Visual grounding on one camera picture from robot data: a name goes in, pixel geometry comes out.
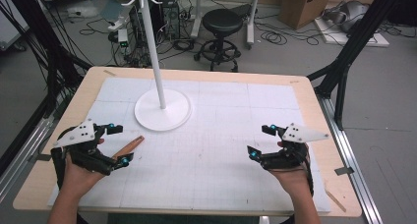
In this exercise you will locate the white flat board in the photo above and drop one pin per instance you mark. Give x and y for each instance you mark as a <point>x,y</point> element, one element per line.
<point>357,39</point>

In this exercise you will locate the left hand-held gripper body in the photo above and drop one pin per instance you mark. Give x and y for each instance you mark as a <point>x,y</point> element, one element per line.
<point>83,153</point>

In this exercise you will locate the black metal frame strut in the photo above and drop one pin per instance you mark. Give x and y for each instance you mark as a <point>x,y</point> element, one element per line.
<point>354,44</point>
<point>49,47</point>

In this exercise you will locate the aluminium rail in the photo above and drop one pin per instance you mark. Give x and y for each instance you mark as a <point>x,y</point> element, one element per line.
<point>352,158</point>
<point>19,161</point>

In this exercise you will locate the white box with green light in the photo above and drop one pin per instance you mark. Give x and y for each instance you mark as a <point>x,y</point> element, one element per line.
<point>123,37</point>

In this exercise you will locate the white stand leg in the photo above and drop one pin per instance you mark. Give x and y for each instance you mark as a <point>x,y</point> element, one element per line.
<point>251,21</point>
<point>196,17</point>

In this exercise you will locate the black round stool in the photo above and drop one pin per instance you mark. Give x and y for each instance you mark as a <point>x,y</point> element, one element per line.
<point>222,22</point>

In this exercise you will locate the white hook stand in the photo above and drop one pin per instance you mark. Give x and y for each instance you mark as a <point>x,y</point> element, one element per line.
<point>163,111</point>

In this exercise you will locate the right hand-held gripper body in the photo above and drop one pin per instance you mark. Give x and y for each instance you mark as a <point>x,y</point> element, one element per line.
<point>291,153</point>

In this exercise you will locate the person's left hand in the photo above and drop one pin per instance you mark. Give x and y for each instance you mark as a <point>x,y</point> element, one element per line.
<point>77,179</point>

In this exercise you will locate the white power strip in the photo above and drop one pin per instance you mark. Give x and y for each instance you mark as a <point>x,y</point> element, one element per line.
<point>118,23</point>

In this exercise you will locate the white grid mat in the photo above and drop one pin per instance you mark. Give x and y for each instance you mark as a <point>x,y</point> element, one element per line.
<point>213,158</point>

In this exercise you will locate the black computer tower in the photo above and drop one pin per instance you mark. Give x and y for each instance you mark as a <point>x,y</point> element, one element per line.
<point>170,17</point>

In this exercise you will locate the person's dark pants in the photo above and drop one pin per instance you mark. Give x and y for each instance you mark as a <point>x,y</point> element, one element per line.
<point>183,219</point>

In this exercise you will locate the grey headset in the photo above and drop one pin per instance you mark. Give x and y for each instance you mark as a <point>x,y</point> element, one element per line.
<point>350,16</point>

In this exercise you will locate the person's right hand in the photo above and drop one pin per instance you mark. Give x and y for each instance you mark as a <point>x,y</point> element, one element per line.
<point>295,179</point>

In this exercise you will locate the cardboard box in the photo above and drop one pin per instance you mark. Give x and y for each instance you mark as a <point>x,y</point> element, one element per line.
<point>303,6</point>

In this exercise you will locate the brown wooden strip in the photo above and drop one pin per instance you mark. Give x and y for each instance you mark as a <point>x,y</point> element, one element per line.
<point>130,146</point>

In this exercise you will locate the grey tape piece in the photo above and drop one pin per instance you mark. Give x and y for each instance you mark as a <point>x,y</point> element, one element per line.
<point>344,171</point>
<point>42,157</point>

